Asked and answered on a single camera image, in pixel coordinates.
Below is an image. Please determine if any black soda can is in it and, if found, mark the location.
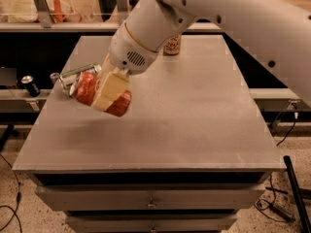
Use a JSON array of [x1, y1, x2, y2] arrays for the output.
[[20, 75, 41, 97]]

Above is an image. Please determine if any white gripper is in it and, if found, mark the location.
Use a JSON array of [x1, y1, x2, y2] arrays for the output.
[[91, 20, 159, 112]]

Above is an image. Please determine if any lower drawer with knob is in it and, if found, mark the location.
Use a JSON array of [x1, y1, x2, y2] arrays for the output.
[[66, 215, 237, 233]]

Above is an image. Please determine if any small clear glass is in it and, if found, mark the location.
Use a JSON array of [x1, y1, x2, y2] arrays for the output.
[[50, 73, 60, 84]]

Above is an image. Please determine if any green soda can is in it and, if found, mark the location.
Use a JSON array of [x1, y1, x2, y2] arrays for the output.
[[59, 64, 101, 95]]

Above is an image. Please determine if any drawer with knob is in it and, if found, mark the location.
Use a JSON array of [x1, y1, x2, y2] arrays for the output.
[[35, 183, 265, 212], [66, 215, 237, 233]]

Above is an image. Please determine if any middle metal bracket post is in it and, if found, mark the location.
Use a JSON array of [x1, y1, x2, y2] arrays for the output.
[[116, 0, 128, 23]]

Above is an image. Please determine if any white orange plastic bag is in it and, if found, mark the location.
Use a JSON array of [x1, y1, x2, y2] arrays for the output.
[[0, 0, 82, 23]]

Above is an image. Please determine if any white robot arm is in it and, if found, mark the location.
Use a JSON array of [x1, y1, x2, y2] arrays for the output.
[[103, 0, 311, 105]]

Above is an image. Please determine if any black cable floor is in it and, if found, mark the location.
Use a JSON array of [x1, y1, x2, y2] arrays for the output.
[[254, 112, 300, 225], [0, 152, 24, 233]]

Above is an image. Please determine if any gold LaCroix can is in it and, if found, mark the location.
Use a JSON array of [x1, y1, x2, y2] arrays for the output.
[[163, 35, 182, 55]]

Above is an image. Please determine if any red coke can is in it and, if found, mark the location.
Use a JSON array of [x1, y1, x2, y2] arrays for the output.
[[70, 72, 131, 117]]

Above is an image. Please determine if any grey drawer cabinet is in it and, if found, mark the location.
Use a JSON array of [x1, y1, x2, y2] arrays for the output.
[[11, 34, 288, 233]]

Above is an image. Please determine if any black pole right floor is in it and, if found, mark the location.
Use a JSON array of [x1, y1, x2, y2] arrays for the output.
[[283, 155, 311, 233]]

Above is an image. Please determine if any clear acrylic panel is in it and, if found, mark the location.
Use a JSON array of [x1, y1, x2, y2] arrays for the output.
[[0, 0, 108, 23]]

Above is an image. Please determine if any left metal bracket post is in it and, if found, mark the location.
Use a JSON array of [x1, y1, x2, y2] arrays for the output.
[[33, 0, 53, 28]]

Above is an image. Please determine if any black cable left floor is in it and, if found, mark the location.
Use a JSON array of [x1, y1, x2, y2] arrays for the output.
[[0, 152, 24, 233]]

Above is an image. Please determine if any black cable right floor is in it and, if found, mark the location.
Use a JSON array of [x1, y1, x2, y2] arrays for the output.
[[254, 112, 300, 225]]

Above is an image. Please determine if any upper drawer with knob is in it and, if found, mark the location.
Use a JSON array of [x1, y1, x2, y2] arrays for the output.
[[35, 183, 265, 212]]

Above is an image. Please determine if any metal bracket post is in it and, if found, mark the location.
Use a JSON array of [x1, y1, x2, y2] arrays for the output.
[[116, 0, 128, 23], [33, 0, 53, 28]]

